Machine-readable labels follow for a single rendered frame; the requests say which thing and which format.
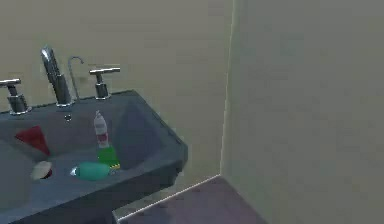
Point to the teal soap bar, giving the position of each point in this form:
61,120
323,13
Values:
91,171

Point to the white and red bottle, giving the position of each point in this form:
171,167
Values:
101,130

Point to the dark grey sink basin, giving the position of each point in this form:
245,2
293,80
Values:
143,140

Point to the chrome faucet spout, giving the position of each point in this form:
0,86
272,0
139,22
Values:
57,83

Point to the red cloth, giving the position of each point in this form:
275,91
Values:
35,137

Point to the dark purple cabinet top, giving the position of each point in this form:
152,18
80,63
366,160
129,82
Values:
200,206

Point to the green sponge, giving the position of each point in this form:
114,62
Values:
108,155

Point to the thin chrome hook pipe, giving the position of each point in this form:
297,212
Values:
72,75

